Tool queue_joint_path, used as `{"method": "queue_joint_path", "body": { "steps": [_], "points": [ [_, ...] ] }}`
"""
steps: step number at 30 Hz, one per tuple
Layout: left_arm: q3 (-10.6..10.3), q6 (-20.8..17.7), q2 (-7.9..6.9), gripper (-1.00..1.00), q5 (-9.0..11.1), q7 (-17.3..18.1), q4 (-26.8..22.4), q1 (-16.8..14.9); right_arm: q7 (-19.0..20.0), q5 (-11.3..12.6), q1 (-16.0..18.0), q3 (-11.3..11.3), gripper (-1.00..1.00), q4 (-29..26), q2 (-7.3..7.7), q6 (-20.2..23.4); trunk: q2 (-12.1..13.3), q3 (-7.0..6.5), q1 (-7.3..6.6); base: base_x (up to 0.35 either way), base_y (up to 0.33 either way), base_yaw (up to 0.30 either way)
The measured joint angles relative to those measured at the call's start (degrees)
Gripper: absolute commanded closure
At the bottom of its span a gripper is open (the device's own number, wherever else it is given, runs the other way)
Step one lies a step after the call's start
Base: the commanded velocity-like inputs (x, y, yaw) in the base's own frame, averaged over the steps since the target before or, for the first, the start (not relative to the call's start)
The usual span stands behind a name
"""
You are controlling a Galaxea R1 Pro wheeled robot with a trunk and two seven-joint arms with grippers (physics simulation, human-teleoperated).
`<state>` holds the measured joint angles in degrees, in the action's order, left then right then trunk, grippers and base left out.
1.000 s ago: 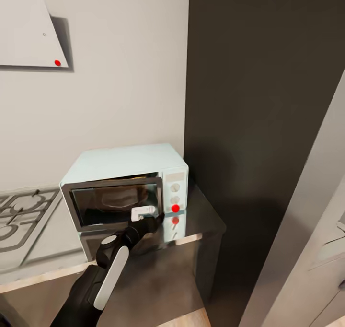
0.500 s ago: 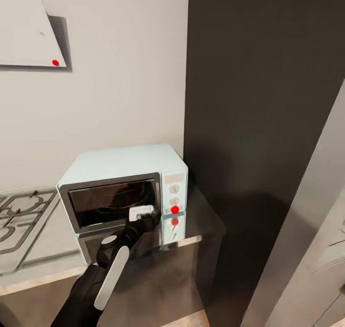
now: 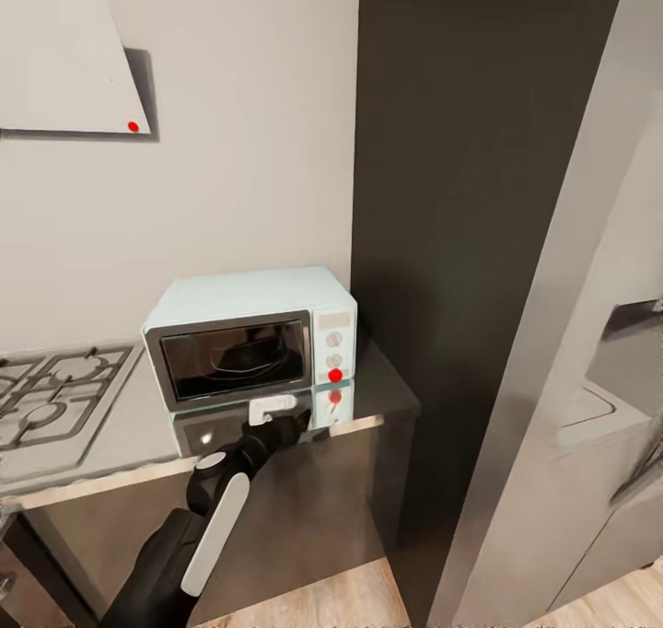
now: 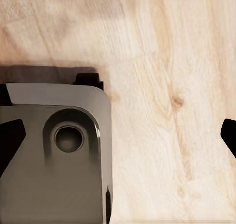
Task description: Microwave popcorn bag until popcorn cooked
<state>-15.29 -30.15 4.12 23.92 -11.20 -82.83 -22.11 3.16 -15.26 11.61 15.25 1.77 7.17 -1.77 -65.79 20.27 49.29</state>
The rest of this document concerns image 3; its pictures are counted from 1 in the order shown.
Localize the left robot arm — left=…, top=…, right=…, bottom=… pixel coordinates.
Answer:
left=97, top=394, right=310, bottom=628

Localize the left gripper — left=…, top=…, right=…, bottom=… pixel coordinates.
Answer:
left=242, top=409, right=310, bottom=459

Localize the microwave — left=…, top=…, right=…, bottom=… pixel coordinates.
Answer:
left=141, top=266, right=358, bottom=413

